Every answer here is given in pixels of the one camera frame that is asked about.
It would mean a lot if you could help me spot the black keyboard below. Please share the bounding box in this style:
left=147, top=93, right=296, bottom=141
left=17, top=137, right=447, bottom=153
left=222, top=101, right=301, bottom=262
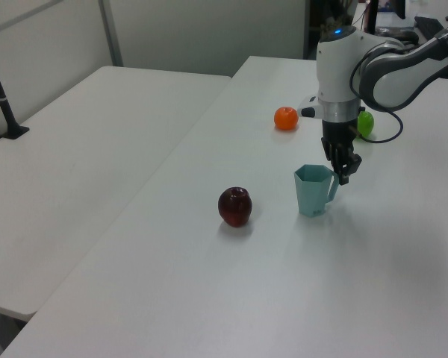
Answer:
left=414, top=15, right=446, bottom=38

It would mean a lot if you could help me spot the green apple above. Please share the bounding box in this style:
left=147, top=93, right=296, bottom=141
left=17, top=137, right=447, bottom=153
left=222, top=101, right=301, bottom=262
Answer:
left=356, top=110, right=375, bottom=139

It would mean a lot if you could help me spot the orange fruit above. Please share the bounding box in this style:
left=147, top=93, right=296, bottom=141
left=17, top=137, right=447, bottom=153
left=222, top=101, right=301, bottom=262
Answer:
left=273, top=106, right=299, bottom=131

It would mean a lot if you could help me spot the black pole stand with base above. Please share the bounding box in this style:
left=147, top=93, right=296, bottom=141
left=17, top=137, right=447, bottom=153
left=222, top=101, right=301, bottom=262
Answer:
left=0, top=37, right=30, bottom=140

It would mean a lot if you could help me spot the dark red apple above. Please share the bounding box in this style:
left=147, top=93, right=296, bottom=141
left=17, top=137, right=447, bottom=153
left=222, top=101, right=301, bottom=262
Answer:
left=217, top=186, right=253, bottom=228

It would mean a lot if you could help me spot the teal hexagonal mug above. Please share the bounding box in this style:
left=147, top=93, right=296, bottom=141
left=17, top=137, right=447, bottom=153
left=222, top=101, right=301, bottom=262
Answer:
left=293, top=164, right=340, bottom=218

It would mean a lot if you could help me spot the grey partition frame post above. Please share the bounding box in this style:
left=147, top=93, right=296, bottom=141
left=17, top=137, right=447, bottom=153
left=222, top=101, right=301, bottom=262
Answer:
left=98, top=0, right=124, bottom=68

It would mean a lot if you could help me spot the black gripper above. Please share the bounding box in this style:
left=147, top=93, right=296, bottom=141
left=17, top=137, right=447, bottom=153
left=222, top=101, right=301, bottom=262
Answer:
left=320, top=119, right=363, bottom=186

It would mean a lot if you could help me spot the white side table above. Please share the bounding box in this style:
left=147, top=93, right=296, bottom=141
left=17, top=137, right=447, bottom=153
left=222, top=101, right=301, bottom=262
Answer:
left=0, top=66, right=232, bottom=322

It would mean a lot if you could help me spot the black bag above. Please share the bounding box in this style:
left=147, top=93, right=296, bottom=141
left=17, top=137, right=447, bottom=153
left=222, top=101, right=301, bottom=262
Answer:
left=374, top=27, right=419, bottom=45

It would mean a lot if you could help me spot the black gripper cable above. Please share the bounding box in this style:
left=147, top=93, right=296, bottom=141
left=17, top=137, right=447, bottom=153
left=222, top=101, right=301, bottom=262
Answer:
left=349, top=41, right=404, bottom=144

